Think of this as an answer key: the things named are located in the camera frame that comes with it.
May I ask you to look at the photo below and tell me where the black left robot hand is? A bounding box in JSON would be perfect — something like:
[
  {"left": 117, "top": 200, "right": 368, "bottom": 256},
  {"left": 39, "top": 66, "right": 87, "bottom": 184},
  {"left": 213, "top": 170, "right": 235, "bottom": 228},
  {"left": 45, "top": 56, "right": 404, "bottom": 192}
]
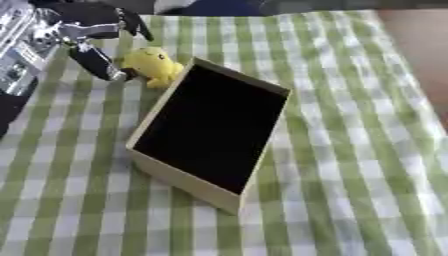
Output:
[{"left": 33, "top": 0, "right": 156, "bottom": 82}]

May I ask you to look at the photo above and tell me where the tan cardboard box black inside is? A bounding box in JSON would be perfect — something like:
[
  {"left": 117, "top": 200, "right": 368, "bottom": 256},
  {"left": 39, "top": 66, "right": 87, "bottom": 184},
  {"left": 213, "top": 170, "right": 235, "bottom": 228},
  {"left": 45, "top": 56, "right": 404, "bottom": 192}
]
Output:
[{"left": 124, "top": 56, "right": 294, "bottom": 216}]

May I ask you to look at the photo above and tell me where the yellow soft toy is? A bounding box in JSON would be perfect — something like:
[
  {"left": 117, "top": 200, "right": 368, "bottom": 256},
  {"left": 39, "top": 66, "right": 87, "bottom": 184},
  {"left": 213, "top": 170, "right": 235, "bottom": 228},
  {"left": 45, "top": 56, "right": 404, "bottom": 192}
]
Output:
[{"left": 119, "top": 46, "right": 186, "bottom": 90}]

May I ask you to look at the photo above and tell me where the person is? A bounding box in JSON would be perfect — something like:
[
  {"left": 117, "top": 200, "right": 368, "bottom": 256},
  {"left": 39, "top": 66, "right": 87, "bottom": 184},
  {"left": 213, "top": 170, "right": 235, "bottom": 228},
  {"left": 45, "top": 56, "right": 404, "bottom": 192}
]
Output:
[{"left": 152, "top": 0, "right": 277, "bottom": 17}]

